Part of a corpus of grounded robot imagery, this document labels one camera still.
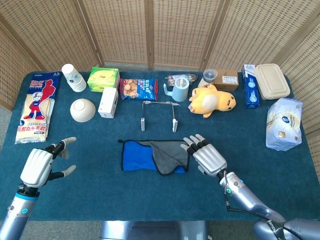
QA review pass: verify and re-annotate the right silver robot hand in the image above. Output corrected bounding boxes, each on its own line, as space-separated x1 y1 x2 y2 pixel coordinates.
180 133 228 178

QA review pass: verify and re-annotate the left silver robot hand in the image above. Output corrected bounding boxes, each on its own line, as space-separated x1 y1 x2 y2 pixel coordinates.
19 136 78 188

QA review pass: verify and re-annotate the grey and blue cloth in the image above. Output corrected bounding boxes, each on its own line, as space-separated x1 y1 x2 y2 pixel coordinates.
117 139 191 177

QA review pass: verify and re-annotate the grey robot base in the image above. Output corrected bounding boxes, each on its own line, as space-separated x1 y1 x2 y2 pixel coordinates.
99 220 209 240

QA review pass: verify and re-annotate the yellow plush toy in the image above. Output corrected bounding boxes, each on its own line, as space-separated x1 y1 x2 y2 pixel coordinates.
188 84 237 119

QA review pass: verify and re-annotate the rubber gloves package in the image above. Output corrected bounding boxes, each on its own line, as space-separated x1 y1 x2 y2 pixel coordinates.
14 71 62 145

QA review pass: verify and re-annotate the beige upturned bowl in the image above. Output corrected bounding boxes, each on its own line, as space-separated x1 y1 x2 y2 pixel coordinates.
69 98 97 123

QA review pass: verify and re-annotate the light blue mug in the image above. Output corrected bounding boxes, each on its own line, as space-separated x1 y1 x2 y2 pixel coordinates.
163 76 190 103

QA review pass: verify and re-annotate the brown cardboard box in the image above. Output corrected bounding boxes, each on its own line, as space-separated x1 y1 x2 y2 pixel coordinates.
214 69 240 92

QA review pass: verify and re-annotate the blue and white carton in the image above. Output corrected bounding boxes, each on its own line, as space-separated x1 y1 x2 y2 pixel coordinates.
241 64 261 109

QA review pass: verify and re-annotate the white tissue paper pack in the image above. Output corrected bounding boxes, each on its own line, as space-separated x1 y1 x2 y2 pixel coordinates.
265 97 304 152

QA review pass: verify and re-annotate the blue carpet table mat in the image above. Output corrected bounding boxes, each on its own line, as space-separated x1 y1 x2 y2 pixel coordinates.
0 71 320 222

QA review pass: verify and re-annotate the clear lidded jar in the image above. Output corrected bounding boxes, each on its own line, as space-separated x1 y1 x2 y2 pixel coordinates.
197 68 217 88

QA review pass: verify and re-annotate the clear snack packet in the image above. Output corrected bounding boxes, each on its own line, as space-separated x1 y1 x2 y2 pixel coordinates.
164 72 198 87

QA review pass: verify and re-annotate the stack of paper cups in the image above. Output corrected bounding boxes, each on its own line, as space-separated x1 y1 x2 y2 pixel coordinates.
61 63 88 93

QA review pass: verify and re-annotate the small white carton box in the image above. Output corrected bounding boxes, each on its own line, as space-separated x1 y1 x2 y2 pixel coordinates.
97 87 119 119

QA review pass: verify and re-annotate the beige lidded food container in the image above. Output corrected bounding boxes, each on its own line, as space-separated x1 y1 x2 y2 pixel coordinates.
254 63 291 101

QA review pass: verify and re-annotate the blue biscuit bag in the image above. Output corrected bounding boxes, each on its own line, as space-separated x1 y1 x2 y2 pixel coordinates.
119 77 159 101

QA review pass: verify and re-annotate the green tissue box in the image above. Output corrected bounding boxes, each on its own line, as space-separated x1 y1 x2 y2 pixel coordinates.
86 66 121 93

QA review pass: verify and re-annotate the wooden rattan folding screen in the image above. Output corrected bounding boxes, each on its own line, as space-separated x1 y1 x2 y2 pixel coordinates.
0 0 320 156

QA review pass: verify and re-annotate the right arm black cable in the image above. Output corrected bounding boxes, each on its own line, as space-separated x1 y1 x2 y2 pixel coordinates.
223 172 288 240

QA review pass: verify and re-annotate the metal wire stand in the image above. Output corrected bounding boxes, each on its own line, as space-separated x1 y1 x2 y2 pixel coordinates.
139 100 181 133

